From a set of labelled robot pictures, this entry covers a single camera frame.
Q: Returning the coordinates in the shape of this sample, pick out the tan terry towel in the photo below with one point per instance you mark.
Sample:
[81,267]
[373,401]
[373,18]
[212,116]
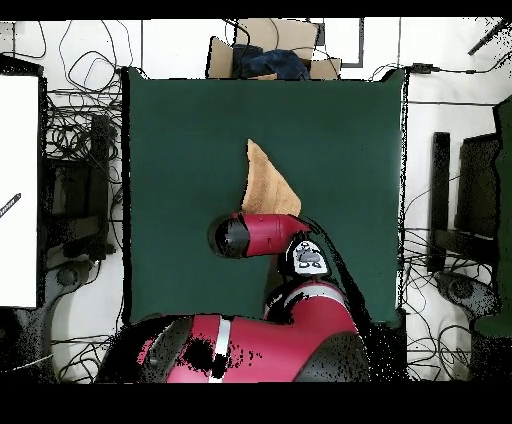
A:
[268,184]

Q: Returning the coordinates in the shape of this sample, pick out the dark green table cloth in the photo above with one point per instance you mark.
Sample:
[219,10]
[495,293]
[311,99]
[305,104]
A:
[180,140]

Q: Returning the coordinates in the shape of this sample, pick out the dark blue garment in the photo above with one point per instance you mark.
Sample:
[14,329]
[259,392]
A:
[276,62]

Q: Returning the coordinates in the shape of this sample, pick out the brown cardboard box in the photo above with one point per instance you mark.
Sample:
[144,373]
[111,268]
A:
[280,34]

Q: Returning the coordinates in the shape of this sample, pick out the black upright bar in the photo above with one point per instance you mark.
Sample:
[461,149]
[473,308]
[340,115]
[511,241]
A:
[440,180]

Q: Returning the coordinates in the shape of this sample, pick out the black power adapter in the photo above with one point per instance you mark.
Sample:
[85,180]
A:
[421,68]

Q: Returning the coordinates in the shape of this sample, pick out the black marker pen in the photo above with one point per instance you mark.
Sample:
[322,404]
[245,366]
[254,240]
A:
[10,204]

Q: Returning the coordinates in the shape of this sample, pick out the green cloth covered table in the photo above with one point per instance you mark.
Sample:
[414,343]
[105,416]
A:
[504,200]

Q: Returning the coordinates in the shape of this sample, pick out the white board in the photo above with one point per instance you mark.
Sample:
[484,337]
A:
[18,140]

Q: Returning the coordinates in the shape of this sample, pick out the thin black rod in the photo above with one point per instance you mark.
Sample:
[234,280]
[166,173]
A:
[486,40]

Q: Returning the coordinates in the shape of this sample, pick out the black furniture frame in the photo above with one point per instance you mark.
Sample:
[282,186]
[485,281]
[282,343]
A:
[98,160]

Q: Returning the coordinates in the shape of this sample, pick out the thin black floor frame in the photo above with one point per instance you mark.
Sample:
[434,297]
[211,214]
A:
[361,44]

